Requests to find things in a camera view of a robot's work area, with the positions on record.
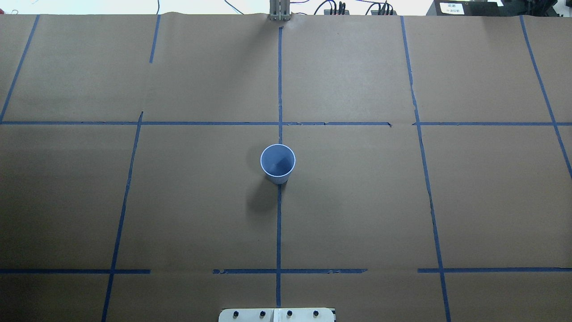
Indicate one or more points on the blue plastic cup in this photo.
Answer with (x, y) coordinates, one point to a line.
(278, 161)

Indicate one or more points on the black power box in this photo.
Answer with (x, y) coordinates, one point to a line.
(468, 8)

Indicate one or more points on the aluminium frame post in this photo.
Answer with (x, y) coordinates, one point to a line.
(279, 10)

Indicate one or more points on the white mounting post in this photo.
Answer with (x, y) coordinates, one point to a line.
(311, 314)

